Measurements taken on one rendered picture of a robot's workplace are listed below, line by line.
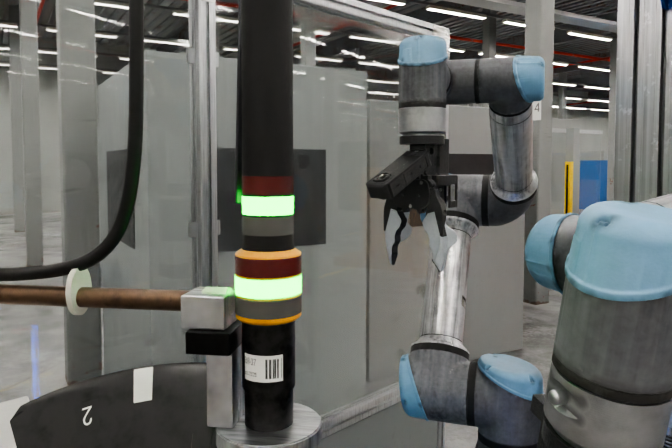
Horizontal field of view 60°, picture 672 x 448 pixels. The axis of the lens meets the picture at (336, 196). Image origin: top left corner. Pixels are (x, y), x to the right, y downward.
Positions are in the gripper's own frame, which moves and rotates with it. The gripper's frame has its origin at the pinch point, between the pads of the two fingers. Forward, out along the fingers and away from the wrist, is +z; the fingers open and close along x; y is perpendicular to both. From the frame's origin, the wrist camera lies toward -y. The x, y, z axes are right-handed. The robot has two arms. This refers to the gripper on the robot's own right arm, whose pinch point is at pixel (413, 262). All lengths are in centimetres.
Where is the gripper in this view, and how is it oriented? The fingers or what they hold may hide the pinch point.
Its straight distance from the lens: 93.9
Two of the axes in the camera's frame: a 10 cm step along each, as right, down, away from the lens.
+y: 6.9, -0.4, 7.2
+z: 0.0, 10.0, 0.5
